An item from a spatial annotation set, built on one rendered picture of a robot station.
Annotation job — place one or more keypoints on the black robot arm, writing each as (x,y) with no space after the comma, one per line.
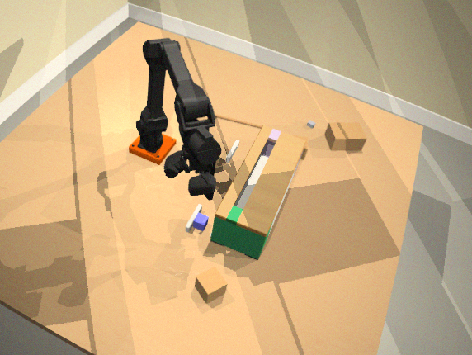
(190,103)

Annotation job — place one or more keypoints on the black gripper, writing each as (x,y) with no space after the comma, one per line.
(205,183)

